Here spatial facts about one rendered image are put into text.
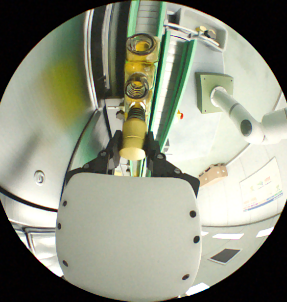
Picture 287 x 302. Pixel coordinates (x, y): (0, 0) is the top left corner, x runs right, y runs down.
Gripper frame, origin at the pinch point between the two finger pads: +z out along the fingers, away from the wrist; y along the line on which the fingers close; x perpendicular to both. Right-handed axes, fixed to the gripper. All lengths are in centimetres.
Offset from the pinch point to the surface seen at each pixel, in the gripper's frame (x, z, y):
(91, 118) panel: -1.4, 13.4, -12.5
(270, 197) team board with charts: -96, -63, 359
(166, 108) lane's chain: -3.4, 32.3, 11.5
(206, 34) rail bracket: 25.7, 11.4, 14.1
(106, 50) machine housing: 24.0, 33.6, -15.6
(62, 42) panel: 18.2, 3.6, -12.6
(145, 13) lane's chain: 37.4, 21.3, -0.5
